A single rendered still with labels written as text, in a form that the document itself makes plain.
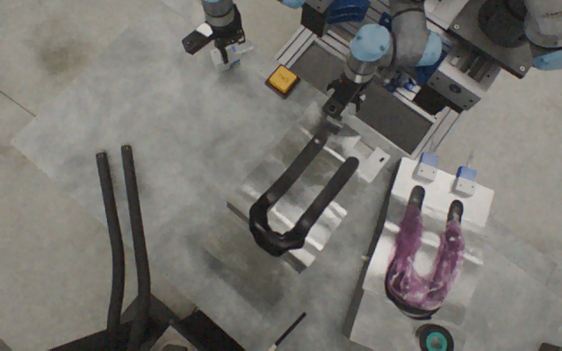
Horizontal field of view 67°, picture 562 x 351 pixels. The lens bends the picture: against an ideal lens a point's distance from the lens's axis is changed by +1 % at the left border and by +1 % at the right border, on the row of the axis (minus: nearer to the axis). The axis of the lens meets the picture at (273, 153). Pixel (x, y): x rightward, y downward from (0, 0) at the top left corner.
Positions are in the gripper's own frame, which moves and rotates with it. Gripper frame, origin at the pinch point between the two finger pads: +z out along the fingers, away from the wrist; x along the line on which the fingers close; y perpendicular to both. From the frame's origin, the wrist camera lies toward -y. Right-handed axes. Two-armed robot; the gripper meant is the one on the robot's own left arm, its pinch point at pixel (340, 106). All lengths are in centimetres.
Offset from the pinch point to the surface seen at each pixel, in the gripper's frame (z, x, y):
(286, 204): -7.3, -6.0, -33.2
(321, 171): -3.8, -7.7, -19.8
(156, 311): 84, 15, -92
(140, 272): -7, 11, -69
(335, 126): -1.6, -2.9, -6.4
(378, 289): -3, -37, -35
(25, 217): 85, 90, -100
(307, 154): -3.3, -1.9, -18.4
